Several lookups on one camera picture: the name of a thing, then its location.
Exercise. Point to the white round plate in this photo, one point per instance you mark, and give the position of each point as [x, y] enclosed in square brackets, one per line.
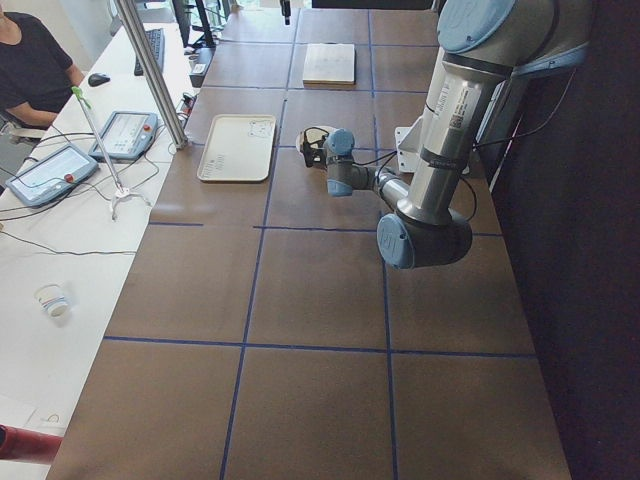
[314, 135]

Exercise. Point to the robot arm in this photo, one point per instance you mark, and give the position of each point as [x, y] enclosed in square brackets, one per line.
[483, 43]

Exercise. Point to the wooden cutting board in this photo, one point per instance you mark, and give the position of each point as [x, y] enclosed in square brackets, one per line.
[329, 64]

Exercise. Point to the black keyboard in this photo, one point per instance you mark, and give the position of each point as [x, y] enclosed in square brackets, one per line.
[156, 41]

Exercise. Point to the cream bear serving tray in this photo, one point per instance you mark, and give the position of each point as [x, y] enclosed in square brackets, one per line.
[238, 149]

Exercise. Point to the far teach pendant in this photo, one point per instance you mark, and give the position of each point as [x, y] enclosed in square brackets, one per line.
[127, 135]

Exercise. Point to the teach pendant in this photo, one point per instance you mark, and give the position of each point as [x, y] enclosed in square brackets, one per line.
[127, 135]
[52, 177]

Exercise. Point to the black computer mouse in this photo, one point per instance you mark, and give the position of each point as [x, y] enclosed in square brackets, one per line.
[97, 79]

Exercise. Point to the person in black shirt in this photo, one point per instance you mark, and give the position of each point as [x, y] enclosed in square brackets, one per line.
[37, 75]

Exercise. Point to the near teach pendant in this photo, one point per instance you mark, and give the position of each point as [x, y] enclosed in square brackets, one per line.
[52, 177]

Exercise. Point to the paper cup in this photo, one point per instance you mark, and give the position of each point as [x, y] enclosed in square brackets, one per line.
[53, 300]

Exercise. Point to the red object at corner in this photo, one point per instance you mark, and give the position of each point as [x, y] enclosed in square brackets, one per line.
[27, 446]

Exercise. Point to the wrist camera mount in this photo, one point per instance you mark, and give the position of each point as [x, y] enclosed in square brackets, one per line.
[314, 157]

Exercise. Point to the aluminium profile post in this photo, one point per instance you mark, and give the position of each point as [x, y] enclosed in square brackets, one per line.
[135, 31]

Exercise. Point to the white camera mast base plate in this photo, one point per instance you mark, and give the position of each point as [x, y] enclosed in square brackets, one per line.
[407, 150]

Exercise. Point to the grabber stick with green handle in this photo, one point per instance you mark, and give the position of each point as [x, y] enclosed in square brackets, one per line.
[121, 193]

